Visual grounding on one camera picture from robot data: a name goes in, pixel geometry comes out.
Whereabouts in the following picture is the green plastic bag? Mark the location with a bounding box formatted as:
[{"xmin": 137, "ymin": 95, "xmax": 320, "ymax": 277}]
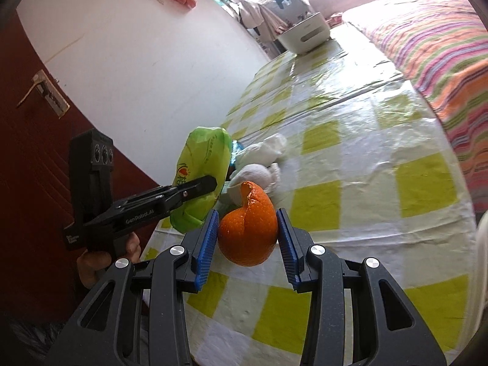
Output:
[{"xmin": 170, "ymin": 127, "xmax": 231, "ymax": 234}]

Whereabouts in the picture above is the orange peel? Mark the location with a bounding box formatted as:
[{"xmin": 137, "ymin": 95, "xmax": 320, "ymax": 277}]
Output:
[{"xmin": 217, "ymin": 181, "xmax": 278, "ymax": 267}]

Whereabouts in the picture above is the white tissue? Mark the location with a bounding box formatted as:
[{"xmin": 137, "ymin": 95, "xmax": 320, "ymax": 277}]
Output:
[{"xmin": 235, "ymin": 133, "xmax": 288, "ymax": 170}]

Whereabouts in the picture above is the person left hand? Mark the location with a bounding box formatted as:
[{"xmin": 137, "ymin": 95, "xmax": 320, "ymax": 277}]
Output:
[{"xmin": 77, "ymin": 232, "xmax": 142, "ymax": 289}]

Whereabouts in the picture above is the white tissue ball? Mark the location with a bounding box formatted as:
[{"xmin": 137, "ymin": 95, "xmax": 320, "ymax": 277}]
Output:
[{"xmin": 220, "ymin": 163, "xmax": 281, "ymax": 206}]

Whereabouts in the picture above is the yellow checkered table cover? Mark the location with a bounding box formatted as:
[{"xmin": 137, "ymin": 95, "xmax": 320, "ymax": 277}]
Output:
[{"xmin": 185, "ymin": 25, "xmax": 486, "ymax": 365}]

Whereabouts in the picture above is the white storage box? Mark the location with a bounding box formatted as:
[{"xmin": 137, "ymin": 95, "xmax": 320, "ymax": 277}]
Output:
[{"xmin": 278, "ymin": 13, "xmax": 330, "ymax": 55}]

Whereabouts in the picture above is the white appliance by window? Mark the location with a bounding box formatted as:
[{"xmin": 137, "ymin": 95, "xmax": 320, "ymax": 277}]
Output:
[{"xmin": 262, "ymin": 0, "xmax": 315, "ymax": 25}]

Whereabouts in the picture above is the striped bed with sheet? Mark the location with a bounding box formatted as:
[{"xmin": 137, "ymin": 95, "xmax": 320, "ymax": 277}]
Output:
[{"xmin": 343, "ymin": 0, "xmax": 487, "ymax": 213}]

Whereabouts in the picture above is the door handle plate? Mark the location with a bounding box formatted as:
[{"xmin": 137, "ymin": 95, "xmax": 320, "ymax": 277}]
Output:
[{"xmin": 16, "ymin": 70, "xmax": 70, "ymax": 119}]

